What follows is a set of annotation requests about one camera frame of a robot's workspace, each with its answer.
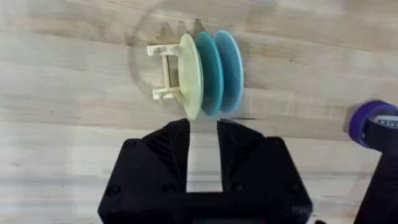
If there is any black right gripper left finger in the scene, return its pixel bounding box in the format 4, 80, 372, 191
104, 118, 192, 200

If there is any small cream peg rack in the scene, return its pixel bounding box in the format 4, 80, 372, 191
146, 43, 184, 101

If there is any teal plate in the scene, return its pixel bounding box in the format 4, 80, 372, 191
194, 30, 224, 118

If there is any blue plate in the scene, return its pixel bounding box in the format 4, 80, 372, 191
213, 29, 244, 114

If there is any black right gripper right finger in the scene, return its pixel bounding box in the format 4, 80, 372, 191
216, 119, 308, 198

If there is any cream plate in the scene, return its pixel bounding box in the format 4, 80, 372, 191
177, 33, 205, 121

